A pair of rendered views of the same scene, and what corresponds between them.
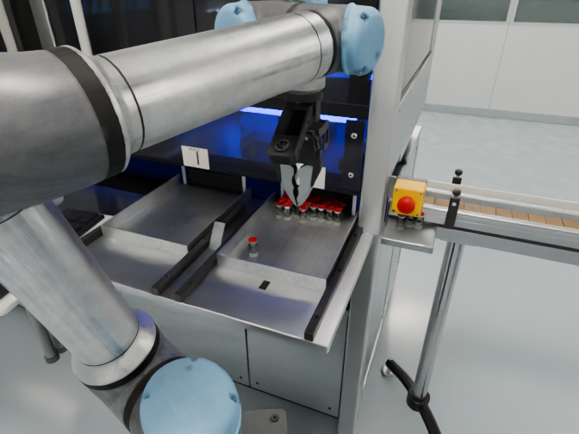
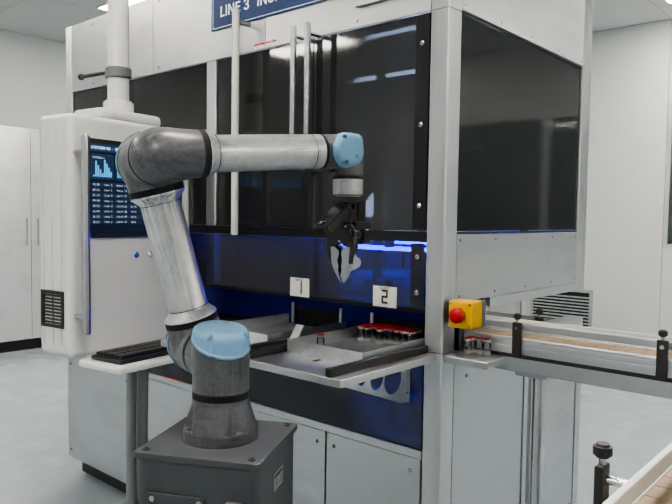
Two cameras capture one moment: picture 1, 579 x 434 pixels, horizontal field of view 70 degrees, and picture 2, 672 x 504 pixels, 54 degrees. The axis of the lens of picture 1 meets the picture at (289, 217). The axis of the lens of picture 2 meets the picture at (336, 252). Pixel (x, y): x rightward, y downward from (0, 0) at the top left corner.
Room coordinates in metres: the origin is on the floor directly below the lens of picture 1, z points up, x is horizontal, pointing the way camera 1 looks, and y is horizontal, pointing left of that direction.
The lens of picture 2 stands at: (-0.87, -0.55, 1.25)
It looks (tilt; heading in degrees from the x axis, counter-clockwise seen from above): 3 degrees down; 19
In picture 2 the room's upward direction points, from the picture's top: 1 degrees clockwise
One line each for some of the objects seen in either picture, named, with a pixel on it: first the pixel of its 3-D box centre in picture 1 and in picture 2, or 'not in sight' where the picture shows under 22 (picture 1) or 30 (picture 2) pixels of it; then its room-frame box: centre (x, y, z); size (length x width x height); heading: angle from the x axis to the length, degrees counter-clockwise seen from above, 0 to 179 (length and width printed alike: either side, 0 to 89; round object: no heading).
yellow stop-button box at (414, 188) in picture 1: (408, 196); (466, 313); (0.90, -0.29, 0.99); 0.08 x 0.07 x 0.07; 158
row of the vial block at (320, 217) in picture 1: (309, 211); (387, 335); (0.98, -0.06, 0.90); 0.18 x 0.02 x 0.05; 69
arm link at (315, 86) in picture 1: (300, 77); (346, 188); (0.70, -0.02, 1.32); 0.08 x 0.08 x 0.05
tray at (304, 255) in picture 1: (295, 233); (363, 343); (0.88, -0.02, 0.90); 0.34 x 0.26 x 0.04; 159
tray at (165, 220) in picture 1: (183, 209); (279, 328); (1.00, 0.30, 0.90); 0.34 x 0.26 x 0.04; 158
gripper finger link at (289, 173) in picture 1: (293, 177); (342, 263); (0.71, -0.01, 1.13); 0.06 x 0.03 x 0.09; 158
